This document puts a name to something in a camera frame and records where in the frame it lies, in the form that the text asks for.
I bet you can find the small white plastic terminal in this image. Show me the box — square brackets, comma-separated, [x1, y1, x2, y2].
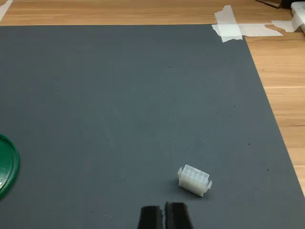
[177, 164, 213, 198]

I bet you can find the round green lid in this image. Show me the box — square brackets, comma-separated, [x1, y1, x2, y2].
[0, 134, 20, 200]

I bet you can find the dark grey mat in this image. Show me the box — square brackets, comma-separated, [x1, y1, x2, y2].
[0, 23, 305, 229]

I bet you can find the white tape piece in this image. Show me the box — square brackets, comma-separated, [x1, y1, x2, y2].
[0, 0, 14, 21]
[271, 14, 305, 33]
[211, 5, 284, 43]

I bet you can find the dark box edge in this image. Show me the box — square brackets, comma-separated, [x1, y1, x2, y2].
[254, 0, 296, 9]

